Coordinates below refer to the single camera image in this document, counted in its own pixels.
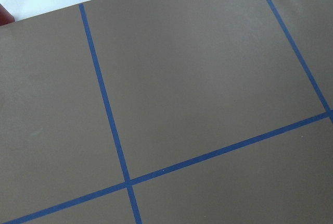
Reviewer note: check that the red bottle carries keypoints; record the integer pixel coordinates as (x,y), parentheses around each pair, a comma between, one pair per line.
(5,16)

